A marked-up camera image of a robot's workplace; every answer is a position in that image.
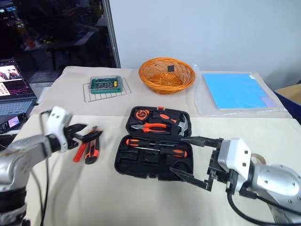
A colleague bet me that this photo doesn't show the blue paper stack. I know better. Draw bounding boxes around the blue paper stack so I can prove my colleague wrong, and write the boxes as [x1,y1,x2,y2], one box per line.
[202,73,276,110]

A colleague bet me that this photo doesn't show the small metal wire rack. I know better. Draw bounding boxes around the small metal wire rack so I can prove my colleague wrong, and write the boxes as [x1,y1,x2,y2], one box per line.
[82,79,132,103]

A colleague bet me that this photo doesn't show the black plastic tool case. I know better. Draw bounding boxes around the black plastic tool case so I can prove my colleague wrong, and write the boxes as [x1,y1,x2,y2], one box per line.
[114,105,194,182]

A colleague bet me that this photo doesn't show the orange handled pliers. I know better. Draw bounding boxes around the orange handled pliers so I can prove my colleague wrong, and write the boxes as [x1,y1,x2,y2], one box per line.
[130,122,168,134]

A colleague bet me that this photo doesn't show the orange black screwdriver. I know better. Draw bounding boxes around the orange black screwdriver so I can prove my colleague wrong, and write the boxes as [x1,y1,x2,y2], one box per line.
[125,138,183,147]
[135,146,188,159]

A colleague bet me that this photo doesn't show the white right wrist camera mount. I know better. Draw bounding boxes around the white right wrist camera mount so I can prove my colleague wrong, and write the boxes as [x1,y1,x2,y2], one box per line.
[217,137,253,189]

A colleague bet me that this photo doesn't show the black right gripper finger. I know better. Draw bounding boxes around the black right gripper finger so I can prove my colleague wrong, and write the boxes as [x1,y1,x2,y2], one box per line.
[168,166,216,192]
[180,136,223,148]

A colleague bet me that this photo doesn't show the black handheld device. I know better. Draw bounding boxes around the black handheld device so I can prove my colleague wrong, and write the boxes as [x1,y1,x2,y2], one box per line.
[0,113,28,135]

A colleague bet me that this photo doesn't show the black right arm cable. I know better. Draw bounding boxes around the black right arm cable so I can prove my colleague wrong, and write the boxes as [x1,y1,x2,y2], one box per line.
[227,192,301,226]

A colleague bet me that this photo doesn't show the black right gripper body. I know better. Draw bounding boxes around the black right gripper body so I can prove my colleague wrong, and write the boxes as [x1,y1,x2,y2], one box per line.
[206,138,236,193]

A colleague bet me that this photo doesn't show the slim orange hand tool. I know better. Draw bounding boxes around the slim orange hand tool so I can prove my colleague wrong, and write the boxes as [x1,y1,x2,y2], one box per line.
[72,143,87,163]

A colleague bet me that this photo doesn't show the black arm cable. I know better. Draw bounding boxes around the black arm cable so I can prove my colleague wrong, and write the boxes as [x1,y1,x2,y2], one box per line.
[39,109,51,226]
[227,192,301,226]

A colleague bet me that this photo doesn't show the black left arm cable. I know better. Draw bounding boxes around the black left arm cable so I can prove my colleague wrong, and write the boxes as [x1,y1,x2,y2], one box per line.
[39,109,51,226]

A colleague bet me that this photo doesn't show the green screwdriver bit box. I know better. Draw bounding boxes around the green screwdriver bit box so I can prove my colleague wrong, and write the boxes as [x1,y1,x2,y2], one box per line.
[89,75,123,95]

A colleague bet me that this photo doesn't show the grey metal post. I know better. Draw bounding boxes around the grey metal post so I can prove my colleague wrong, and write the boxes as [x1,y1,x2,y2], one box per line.
[103,0,122,69]

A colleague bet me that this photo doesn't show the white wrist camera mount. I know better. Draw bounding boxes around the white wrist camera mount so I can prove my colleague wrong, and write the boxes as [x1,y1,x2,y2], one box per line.
[217,137,253,189]
[44,105,73,153]

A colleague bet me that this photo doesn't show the blue cardboard box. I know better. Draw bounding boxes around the blue cardboard box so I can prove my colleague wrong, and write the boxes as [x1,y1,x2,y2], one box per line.
[274,83,301,120]

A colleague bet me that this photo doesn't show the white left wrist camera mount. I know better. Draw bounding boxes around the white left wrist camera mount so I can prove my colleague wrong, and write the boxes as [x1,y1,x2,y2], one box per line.
[44,105,73,153]

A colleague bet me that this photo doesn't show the black orange utility knife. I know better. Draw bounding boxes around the black orange utility knife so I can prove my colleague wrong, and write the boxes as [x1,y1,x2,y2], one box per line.
[84,138,101,165]

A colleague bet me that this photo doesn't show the orange wicker basket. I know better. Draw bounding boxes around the orange wicker basket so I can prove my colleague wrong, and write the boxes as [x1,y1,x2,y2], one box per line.
[138,57,196,96]

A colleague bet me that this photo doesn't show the clear plastic sleeve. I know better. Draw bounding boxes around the clear plastic sleeve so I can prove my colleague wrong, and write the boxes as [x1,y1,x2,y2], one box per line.
[192,63,289,116]

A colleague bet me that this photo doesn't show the open laptop computer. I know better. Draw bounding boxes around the open laptop computer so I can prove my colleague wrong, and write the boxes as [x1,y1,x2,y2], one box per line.
[0,58,38,117]

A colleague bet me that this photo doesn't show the beige tape roll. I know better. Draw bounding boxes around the beige tape roll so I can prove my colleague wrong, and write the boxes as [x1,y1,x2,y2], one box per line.
[250,153,268,167]

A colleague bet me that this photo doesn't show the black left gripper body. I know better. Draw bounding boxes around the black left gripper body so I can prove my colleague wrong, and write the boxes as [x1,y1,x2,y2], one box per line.
[62,125,81,150]

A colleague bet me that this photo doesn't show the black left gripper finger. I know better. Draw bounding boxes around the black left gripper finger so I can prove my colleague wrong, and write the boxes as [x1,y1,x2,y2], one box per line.
[75,130,103,143]
[68,123,88,133]

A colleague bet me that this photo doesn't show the claw hammer orange black handle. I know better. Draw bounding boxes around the claw hammer orange black handle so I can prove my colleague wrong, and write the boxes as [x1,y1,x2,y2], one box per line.
[151,111,191,137]

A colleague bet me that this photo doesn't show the orange black tape measure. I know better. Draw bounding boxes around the orange black tape measure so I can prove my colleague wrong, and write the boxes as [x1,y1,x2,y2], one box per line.
[135,108,151,120]

